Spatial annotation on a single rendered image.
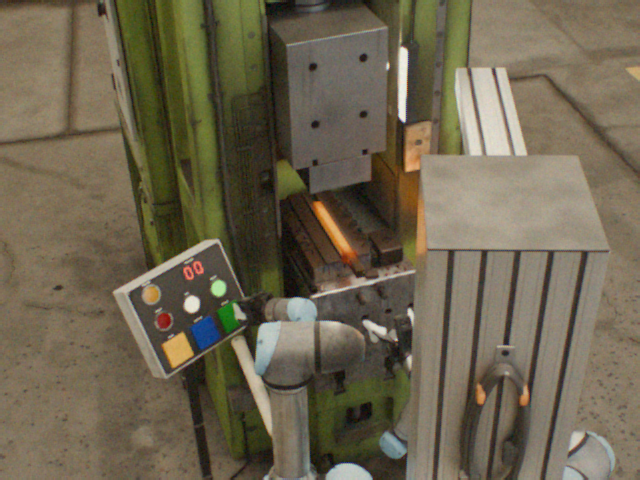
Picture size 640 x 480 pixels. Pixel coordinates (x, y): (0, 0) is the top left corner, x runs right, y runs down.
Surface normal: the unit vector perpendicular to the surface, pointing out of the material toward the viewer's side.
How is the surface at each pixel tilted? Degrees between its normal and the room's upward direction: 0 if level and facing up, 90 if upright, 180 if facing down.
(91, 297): 0
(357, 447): 89
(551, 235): 0
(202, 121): 90
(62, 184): 0
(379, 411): 90
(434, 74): 90
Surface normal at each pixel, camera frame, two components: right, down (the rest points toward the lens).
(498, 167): -0.03, -0.80
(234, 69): 0.33, 0.55
